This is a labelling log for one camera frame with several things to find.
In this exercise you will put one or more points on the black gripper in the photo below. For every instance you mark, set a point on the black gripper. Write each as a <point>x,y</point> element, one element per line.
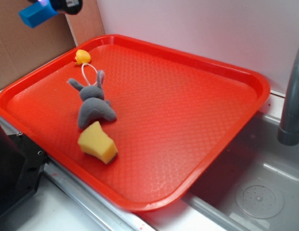
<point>71,7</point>

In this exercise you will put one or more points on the blue rectangular block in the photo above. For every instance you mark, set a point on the blue rectangular block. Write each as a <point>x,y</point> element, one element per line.
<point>37,13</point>

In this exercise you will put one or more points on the yellow sponge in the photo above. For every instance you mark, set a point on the yellow sponge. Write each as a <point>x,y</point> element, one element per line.
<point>94,141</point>

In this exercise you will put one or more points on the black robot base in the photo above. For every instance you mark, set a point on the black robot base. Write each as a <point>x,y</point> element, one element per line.
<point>21,165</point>

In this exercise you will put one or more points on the yellow rubber duck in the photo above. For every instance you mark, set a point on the yellow rubber duck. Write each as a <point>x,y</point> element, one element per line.
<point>82,57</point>

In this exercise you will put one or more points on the brown cardboard panel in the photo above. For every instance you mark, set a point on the brown cardboard panel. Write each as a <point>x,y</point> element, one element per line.
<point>24,49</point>

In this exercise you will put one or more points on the grey plush bunny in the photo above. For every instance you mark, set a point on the grey plush bunny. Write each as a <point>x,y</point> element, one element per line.
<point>94,105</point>

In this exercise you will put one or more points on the red plastic tray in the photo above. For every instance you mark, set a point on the red plastic tray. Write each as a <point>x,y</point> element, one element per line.
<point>176,112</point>

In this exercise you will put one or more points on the grey faucet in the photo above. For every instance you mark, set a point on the grey faucet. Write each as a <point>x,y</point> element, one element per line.
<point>288,132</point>

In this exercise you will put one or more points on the grey toy sink basin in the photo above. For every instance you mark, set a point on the grey toy sink basin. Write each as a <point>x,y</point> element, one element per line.
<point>252,186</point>

